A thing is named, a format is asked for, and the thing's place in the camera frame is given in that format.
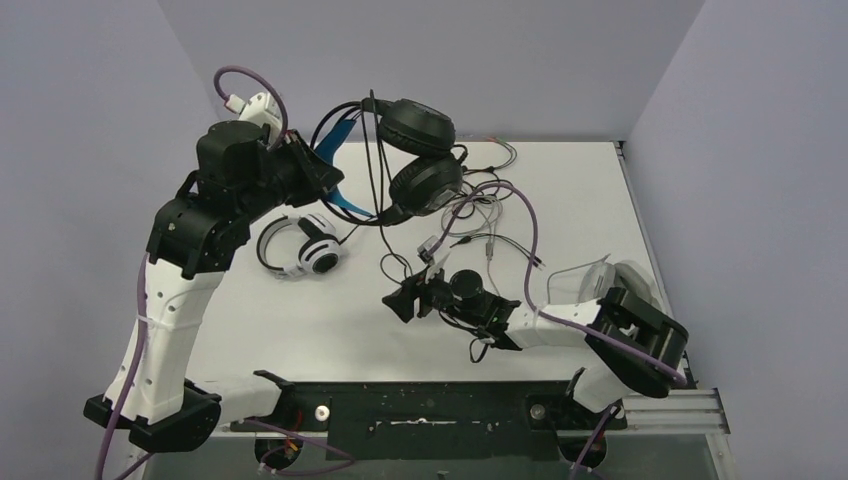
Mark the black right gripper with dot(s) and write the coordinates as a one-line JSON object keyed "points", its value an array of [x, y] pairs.
{"points": [[404, 299]]}

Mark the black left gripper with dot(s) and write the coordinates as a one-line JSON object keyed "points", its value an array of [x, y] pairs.
{"points": [[313, 171]]}

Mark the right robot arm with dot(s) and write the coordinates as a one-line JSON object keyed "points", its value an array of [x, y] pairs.
{"points": [[630, 345]]}

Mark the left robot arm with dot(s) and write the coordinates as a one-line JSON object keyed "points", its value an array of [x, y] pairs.
{"points": [[242, 174]]}

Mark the white and black headphones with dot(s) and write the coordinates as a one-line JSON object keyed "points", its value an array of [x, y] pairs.
{"points": [[318, 255]]}

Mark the grey white headphones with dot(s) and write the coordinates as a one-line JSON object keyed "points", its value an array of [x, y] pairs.
{"points": [[597, 277]]}

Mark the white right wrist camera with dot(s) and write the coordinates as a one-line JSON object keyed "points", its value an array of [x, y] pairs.
{"points": [[433, 255]]}

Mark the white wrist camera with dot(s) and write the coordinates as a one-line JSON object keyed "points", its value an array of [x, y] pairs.
{"points": [[260, 110], [433, 255]]}

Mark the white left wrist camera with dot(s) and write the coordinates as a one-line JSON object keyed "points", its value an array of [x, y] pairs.
{"points": [[260, 110]]}

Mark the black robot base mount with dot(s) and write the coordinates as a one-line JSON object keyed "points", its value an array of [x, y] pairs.
{"points": [[437, 420]]}

